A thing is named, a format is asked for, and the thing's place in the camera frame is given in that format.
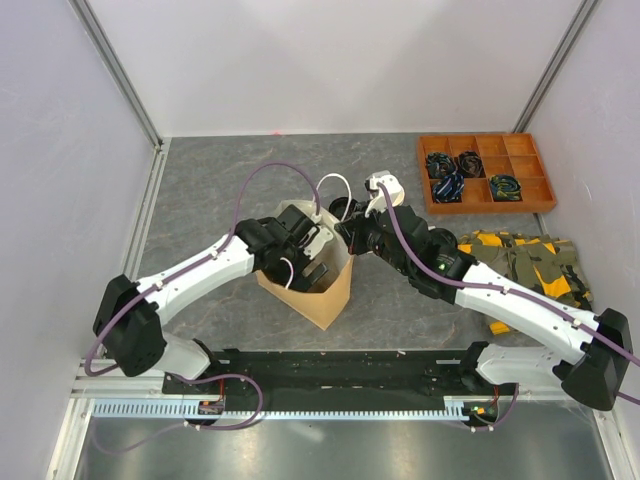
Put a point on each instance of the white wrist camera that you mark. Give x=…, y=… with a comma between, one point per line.
x=316, y=238
x=384, y=190

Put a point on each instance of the brown paper bag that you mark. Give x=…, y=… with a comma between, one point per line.
x=324, y=305

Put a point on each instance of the orange compartment tray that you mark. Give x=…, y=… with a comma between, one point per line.
x=512, y=154

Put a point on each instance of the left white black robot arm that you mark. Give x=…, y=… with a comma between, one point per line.
x=132, y=313

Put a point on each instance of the rolled blue striped sock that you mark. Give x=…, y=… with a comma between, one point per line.
x=449, y=189

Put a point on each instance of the camouflage cloth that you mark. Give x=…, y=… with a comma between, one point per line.
x=547, y=265

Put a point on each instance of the rolled sock top left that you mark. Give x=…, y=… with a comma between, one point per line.
x=439, y=165

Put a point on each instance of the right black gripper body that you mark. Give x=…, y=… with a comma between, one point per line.
x=366, y=236

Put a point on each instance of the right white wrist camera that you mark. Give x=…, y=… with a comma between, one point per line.
x=384, y=190

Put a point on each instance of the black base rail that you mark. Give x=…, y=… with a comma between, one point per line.
x=342, y=379

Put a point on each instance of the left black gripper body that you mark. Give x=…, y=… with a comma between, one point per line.
x=288, y=270

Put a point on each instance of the stack of black lids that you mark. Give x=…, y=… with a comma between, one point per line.
x=343, y=208

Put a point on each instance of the rolled brown sock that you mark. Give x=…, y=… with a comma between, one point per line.
x=470, y=164

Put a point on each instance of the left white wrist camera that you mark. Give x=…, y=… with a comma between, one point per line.
x=316, y=238

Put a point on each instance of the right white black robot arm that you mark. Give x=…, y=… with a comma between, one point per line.
x=585, y=353

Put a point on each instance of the rolled blue yellow sock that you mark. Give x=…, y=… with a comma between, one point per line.
x=505, y=188

